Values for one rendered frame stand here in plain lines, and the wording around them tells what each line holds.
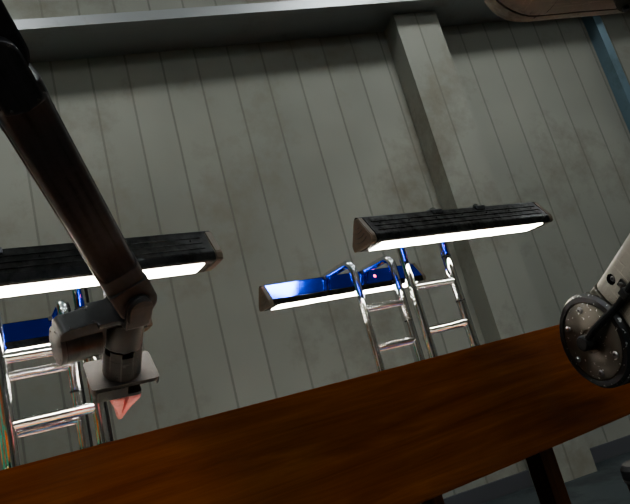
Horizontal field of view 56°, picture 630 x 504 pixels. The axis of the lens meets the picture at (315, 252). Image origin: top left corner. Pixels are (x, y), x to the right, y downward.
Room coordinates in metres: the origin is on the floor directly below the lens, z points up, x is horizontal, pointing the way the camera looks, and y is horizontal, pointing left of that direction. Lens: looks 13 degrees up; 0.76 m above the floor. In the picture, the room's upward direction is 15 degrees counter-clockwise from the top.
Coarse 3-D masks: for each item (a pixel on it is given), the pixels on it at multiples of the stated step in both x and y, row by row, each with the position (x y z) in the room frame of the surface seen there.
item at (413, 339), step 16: (384, 256) 1.85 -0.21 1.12; (336, 272) 1.82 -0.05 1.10; (352, 272) 1.75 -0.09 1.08; (368, 272) 1.97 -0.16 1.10; (400, 288) 1.83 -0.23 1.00; (384, 304) 1.79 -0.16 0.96; (400, 304) 1.83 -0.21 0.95; (368, 320) 1.75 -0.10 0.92; (368, 336) 1.75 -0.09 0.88; (416, 336) 1.83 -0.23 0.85; (416, 352) 1.83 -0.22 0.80; (384, 368) 1.76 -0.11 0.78
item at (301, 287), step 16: (384, 272) 2.00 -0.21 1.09; (400, 272) 2.03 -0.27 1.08; (416, 272) 2.06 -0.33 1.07; (272, 288) 1.77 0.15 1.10; (288, 288) 1.80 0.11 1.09; (304, 288) 1.82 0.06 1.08; (320, 288) 1.84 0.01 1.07; (336, 288) 1.87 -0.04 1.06; (352, 288) 1.90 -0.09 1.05; (368, 288) 1.93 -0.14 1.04; (272, 304) 1.74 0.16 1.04
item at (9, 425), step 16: (80, 288) 1.11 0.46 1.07; (80, 304) 1.11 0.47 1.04; (0, 320) 1.04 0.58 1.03; (0, 336) 1.04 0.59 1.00; (0, 352) 1.03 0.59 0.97; (16, 352) 1.05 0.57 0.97; (32, 352) 1.06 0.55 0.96; (48, 352) 1.08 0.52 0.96; (0, 368) 1.03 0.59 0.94; (0, 384) 1.03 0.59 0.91; (0, 400) 1.03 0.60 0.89; (0, 416) 1.03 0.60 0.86; (32, 416) 1.06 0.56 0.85; (48, 416) 1.07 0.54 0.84; (64, 416) 1.08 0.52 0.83; (96, 416) 1.11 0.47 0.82; (16, 432) 1.04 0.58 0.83; (96, 432) 1.11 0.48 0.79; (16, 448) 1.04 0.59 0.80; (16, 464) 1.03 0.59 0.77
